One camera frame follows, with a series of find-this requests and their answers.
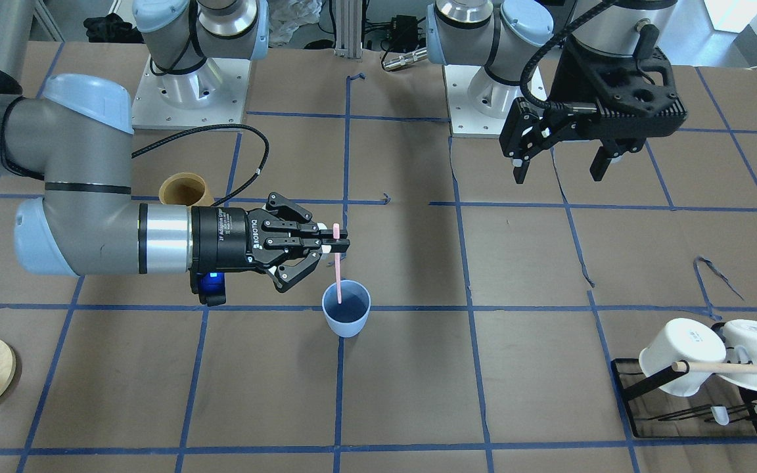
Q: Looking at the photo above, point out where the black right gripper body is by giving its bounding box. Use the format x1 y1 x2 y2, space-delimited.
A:
189 192 327 294

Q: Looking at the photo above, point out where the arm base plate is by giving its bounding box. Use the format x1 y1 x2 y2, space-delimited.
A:
444 65 522 139
131 58 252 131

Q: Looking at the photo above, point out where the bamboo cylinder holder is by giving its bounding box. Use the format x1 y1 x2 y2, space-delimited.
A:
157 173 214 206

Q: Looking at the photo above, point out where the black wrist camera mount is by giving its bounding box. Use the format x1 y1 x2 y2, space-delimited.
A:
549 24 688 139

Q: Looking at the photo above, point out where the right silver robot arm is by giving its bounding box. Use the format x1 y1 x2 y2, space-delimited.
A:
0 1 350 305

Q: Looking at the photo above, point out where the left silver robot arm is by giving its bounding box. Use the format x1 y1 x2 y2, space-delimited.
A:
426 1 688 183

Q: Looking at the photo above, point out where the wooden rack rod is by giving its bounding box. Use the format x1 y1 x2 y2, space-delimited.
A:
670 360 757 375

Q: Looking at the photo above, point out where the pink chopstick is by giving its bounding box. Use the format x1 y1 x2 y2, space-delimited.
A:
333 223 342 305

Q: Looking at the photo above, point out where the light blue cup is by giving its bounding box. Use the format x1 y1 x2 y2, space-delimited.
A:
321 281 372 338

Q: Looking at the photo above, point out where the black wire mug rack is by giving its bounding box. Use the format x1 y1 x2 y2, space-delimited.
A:
611 321 757 439

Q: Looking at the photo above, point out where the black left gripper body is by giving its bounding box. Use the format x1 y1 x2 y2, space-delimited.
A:
498 97 645 162

